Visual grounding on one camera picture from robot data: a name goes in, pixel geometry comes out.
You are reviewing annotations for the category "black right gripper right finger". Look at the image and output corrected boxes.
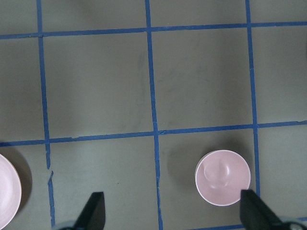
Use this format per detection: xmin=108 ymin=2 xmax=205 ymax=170
xmin=240 ymin=190 xmax=291 ymax=230

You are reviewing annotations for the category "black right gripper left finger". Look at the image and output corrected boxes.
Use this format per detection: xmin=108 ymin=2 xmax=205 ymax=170
xmin=73 ymin=192 xmax=106 ymax=230

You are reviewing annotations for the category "small pink bowl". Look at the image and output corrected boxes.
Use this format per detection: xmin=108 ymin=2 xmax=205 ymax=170
xmin=194 ymin=149 xmax=251 ymax=207

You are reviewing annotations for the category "pink plate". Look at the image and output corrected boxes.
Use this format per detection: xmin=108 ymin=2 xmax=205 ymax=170
xmin=0 ymin=155 xmax=22 ymax=230

